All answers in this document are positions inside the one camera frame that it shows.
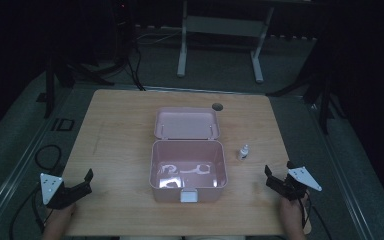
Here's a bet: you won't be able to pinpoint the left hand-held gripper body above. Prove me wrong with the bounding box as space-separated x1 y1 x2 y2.
39 172 85 211

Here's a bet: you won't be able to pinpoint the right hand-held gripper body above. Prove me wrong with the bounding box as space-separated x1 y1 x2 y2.
273 165 323 202

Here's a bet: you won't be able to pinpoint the small white dropper bottle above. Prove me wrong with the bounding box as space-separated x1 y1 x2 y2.
237 144 250 162

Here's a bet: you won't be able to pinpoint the pink plastic storage box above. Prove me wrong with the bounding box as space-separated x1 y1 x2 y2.
148 106 228 204

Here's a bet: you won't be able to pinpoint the person's left hand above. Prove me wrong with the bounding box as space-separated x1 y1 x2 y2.
41 202 78 240

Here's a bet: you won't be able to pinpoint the person's right hand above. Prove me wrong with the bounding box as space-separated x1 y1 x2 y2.
278 195 307 240

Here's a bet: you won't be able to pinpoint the black metal stand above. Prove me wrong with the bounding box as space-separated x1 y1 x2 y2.
35 49 115 119
265 63 347 135

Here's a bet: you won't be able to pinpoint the black computer tower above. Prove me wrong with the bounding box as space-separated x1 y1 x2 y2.
112 0 136 66

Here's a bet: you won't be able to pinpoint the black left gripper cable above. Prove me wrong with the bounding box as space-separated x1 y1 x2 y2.
9 144 63 240

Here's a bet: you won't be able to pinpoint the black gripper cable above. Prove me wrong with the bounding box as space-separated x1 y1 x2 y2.
9 144 63 240
299 194 333 240

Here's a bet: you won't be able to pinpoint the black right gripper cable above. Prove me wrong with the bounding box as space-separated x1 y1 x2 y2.
299 194 333 240

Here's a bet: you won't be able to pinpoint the black floor cables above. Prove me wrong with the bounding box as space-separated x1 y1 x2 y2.
126 28 183 92

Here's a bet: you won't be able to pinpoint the white metal desk frame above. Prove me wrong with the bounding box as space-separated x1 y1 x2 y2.
176 0 275 84

